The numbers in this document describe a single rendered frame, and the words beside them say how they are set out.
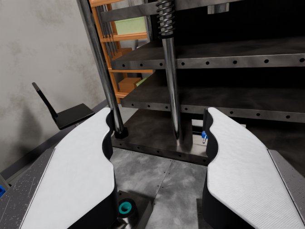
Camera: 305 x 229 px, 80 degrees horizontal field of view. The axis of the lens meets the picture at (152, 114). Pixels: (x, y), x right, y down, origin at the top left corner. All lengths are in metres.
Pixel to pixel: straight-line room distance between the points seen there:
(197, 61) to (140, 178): 0.63
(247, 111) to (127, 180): 0.67
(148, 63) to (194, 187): 0.65
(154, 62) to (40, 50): 2.20
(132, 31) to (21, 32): 1.41
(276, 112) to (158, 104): 0.58
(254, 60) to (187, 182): 0.60
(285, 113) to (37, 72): 2.73
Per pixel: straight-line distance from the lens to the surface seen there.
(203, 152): 1.08
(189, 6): 0.91
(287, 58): 0.90
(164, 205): 0.86
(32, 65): 2.91
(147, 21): 1.64
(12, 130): 2.84
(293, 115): 1.01
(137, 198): 0.81
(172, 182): 0.93
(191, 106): 1.01
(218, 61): 0.89
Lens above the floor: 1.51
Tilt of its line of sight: 30 degrees down
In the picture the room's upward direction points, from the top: 10 degrees counter-clockwise
